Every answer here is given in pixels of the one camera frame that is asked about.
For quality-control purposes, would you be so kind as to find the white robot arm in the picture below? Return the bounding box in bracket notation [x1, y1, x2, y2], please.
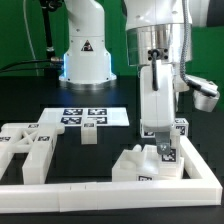
[60, 0, 219, 155]

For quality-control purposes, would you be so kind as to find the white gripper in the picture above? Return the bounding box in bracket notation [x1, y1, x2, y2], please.
[139, 63, 190, 155]

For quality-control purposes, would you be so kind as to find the white chair back part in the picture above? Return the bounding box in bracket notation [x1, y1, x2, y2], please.
[0, 123, 65, 185]

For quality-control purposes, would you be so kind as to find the black camera stand pole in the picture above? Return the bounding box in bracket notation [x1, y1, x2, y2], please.
[39, 0, 58, 78]

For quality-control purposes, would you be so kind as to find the black cable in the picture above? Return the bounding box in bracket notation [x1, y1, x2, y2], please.
[0, 59, 64, 75]

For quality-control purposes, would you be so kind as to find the white chair seat part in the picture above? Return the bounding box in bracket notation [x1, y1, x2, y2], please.
[112, 145, 184, 182]

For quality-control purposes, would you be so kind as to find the white U-shaped frame obstacle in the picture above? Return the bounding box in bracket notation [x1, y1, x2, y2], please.
[0, 136, 222, 213]

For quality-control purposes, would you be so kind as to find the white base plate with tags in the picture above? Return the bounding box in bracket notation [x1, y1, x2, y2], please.
[38, 107, 129, 127]

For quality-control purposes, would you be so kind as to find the braided grey cable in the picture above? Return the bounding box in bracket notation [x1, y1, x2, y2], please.
[179, 0, 218, 98]

